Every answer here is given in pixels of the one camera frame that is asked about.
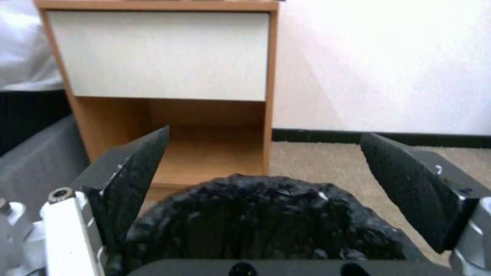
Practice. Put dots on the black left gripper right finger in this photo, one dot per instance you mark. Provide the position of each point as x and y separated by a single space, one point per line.
414 184

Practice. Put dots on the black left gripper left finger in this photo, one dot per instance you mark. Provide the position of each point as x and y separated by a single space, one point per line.
126 178

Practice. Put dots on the black baseboard strip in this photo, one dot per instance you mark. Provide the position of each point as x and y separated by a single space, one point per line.
383 136

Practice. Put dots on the grey bed base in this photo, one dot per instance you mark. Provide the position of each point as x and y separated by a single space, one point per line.
34 161

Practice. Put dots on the wooden nightstand with white drawer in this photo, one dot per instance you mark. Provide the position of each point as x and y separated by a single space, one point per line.
165 86

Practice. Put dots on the white bedsheet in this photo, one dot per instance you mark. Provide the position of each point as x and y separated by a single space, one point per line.
27 46

